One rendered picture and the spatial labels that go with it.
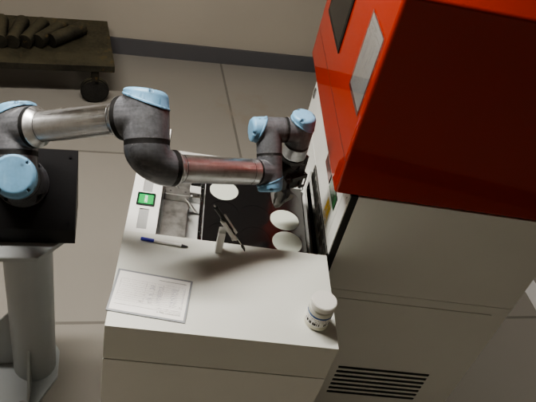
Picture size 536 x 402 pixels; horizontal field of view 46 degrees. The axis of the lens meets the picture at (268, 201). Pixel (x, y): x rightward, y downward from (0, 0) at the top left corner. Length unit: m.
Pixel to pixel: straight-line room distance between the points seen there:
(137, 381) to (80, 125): 0.73
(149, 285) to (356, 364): 0.98
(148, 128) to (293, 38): 3.26
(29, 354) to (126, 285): 0.88
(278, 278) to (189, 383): 0.39
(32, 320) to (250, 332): 0.96
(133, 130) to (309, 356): 0.77
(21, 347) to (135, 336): 0.91
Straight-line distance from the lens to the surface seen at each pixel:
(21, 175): 1.82
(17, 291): 2.30
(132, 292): 1.76
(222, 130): 4.05
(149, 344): 1.74
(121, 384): 1.91
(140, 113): 1.59
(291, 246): 2.07
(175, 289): 1.78
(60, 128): 1.75
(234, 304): 1.78
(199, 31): 4.63
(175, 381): 1.88
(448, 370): 2.58
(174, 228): 2.06
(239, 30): 4.66
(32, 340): 2.51
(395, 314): 2.24
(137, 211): 1.99
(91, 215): 3.35
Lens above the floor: 2.33
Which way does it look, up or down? 40 degrees down
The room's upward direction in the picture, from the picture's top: 15 degrees clockwise
